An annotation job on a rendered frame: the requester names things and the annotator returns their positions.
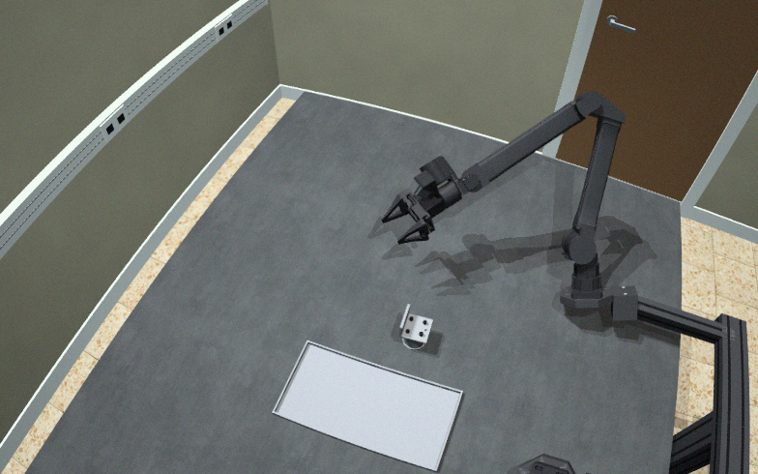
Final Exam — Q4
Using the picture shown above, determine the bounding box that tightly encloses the grey cylinder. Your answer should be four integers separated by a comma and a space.
402, 338, 425, 350

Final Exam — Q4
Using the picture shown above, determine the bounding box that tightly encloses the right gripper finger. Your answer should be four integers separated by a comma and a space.
397, 220, 429, 244
382, 195, 409, 223

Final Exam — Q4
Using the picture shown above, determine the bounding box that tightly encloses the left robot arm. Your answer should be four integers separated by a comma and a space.
529, 461, 569, 474

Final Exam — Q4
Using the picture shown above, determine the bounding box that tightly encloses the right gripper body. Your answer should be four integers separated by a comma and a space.
402, 193, 446, 234

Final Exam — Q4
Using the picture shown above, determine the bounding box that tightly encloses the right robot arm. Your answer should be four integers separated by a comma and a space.
409, 91, 626, 299

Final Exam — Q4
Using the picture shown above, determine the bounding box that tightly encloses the white l-shaped bracket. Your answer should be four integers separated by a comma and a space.
399, 305, 433, 344

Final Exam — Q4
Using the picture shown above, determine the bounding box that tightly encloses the white shallow rectangular tray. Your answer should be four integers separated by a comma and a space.
273, 341, 462, 472

